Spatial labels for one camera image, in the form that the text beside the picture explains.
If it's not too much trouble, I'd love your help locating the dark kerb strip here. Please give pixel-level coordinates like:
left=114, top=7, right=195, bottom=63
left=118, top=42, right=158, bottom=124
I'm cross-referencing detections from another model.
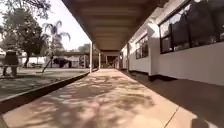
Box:
left=0, top=68, right=100, bottom=115

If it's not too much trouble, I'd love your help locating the white building with dark windows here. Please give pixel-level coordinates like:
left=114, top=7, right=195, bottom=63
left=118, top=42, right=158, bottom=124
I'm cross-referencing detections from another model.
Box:
left=117, top=0, right=224, bottom=87

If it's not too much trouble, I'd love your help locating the white canopy post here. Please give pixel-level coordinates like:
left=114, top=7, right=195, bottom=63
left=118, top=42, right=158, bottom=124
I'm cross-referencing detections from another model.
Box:
left=97, top=51, right=102, bottom=70
left=89, top=41, right=94, bottom=74

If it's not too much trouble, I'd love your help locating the tan concrete walkway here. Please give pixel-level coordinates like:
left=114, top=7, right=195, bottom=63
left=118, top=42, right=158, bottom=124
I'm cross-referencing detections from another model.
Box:
left=0, top=68, right=224, bottom=128

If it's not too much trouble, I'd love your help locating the palm tree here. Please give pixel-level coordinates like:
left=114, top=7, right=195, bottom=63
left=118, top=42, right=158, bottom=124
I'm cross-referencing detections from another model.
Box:
left=41, top=20, right=72, bottom=74

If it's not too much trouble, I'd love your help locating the large leafy tree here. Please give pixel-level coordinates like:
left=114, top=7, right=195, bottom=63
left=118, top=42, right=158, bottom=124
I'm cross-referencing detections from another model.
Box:
left=0, top=0, right=53, bottom=69

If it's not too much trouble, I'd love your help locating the walkway canopy roof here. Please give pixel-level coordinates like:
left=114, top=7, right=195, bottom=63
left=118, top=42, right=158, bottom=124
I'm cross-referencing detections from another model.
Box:
left=61, top=0, right=168, bottom=53

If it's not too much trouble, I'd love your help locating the low white building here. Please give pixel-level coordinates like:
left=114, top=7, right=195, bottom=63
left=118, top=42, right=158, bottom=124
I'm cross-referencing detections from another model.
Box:
left=19, top=50, right=92, bottom=69

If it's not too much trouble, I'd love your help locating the grey paved yard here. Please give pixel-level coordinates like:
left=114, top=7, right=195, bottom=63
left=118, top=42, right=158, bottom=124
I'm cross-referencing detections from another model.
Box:
left=0, top=67, right=91, bottom=100

